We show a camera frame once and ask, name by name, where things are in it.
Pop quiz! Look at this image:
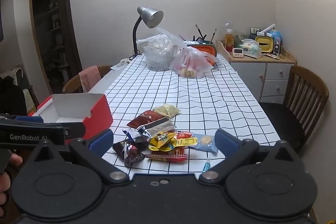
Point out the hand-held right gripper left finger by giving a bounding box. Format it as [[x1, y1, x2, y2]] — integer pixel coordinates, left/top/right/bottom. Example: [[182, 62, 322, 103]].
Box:
[[24, 130, 130, 185]]

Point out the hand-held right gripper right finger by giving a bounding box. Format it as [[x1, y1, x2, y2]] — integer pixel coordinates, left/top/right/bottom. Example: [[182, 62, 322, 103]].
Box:
[[198, 129, 302, 185]]

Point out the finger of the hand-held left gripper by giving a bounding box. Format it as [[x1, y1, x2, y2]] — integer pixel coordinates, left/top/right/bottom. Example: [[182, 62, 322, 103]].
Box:
[[0, 114, 45, 124], [42, 122, 87, 139]]

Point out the dark foil chocolate packet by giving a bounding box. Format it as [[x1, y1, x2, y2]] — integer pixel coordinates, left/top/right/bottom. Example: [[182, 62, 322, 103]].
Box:
[[123, 144, 146, 167], [112, 140, 132, 159]]

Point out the light blue cookie packet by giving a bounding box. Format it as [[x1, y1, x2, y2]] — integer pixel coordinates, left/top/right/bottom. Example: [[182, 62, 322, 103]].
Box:
[[191, 133, 219, 153]]

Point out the red cardboard box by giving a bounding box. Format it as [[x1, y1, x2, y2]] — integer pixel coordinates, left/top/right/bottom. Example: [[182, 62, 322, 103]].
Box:
[[28, 93, 114, 141]]

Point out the small blue candy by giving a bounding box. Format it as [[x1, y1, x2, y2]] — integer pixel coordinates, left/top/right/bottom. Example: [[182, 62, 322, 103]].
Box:
[[202, 157, 213, 172]]

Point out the blue white snack packet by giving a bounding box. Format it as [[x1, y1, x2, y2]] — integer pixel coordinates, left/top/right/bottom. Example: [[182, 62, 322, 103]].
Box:
[[123, 126, 153, 144]]

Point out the orange yellow snack packet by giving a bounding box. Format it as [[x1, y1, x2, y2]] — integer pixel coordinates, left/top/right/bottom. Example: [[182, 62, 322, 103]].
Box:
[[175, 136, 198, 148]]

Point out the red checked snack packet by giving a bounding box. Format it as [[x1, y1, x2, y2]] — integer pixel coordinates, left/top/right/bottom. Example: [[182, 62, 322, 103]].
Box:
[[168, 130, 193, 139], [145, 147, 187, 161]]

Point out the dark red snack packet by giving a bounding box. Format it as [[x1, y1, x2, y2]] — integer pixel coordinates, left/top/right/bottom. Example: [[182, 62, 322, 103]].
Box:
[[127, 110, 167, 128]]

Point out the yellow cartoon snack packet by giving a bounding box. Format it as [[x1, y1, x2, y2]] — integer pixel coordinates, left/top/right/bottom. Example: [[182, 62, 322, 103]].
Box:
[[148, 132, 177, 151]]

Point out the pale yellow snack packet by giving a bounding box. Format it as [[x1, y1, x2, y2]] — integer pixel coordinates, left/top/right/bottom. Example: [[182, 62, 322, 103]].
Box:
[[153, 104, 181, 119]]

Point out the person's left hand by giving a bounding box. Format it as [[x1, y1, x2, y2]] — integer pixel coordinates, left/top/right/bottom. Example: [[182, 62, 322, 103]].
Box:
[[0, 153, 23, 215]]

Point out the armchair with yellow cushion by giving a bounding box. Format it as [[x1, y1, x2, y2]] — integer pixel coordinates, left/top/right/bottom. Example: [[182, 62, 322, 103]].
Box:
[[10, 64, 40, 114]]

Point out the black jacket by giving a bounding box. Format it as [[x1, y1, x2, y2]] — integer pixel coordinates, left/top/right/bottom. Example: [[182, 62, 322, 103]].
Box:
[[0, 76, 28, 116]]

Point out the checkered tablecloth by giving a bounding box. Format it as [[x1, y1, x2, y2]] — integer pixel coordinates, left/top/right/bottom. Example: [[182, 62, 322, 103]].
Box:
[[101, 52, 281, 180]]

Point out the pink towel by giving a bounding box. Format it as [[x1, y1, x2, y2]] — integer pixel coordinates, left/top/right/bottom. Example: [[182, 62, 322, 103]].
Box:
[[79, 66, 101, 93]]

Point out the white drawer cabinet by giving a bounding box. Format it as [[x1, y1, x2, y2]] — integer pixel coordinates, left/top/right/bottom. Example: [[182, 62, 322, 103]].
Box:
[[230, 61, 296, 105]]

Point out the small white packet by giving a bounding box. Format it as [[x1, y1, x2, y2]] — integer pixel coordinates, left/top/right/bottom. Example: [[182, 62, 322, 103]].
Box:
[[110, 59, 131, 71]]

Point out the wooden chair black seat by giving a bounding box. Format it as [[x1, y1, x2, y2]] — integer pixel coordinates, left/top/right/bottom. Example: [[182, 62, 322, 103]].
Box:
[[259, 65, 330, 153]]

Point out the plastic bag with red contents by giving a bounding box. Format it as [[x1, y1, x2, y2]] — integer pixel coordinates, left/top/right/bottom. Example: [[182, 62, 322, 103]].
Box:
[[169, 46, 218, 79]]

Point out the bookshelf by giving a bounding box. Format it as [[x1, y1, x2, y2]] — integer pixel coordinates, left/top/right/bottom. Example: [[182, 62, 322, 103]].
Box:
[[39, 0, 71, 83]]

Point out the orange folding basket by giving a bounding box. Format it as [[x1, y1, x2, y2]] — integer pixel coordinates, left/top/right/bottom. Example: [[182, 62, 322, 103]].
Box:
[[184, 40, 218, 67]]

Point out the tissue box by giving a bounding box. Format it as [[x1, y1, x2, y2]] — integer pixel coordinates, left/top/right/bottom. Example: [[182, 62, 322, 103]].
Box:
[[239, 39, 263, 59]]

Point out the orange drink bottle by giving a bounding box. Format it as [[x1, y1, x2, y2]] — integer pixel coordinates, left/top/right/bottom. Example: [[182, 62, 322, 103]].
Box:
[[224, 28, 235, 54]]

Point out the clear plastic bag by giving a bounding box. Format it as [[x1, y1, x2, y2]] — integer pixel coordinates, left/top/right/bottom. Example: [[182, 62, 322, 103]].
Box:
[[136, 27, 189, 72]]

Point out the yellow retro radio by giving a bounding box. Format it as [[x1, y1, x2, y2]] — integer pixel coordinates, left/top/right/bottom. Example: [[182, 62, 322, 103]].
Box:
[[255, 35, 281, 54]]

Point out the white tube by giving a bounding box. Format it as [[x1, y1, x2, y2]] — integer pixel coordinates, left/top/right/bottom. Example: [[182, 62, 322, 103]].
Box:
[[259, 25, 276, 36]]

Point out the grey desk lamp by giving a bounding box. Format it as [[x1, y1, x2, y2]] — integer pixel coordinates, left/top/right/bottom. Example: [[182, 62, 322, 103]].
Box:
[[130, 6, 164, 60]]

